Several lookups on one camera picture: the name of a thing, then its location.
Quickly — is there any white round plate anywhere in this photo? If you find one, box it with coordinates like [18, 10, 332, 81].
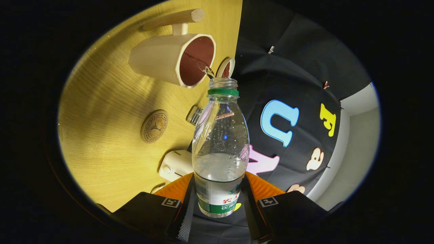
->
[216, 58, 236, 79]

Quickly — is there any clear plastic juice bottle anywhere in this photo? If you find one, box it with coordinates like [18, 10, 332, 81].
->
[192, 78, 250, 218]

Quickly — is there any metal wire holder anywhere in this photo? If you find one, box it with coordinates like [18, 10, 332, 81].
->
[186, 105, 204, 126]

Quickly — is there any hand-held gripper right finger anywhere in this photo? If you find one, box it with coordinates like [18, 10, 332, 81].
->
[242, 171, 329, 244]

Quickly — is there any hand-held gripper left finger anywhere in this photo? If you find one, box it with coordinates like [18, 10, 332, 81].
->
[112, 172, 197, 243]

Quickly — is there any round cork coaster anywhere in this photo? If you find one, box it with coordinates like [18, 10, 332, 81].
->
[140, 109, 169, 143]

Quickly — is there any wooden table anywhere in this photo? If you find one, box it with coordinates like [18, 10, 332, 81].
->
[57, 0, 243, 212]

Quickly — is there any white toaster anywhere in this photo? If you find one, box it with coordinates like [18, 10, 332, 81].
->
[159, 149, 194, 182]

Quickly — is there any cream cup with wooden handle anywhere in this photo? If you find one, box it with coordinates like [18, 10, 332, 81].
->
[128, 8, 217, 88]

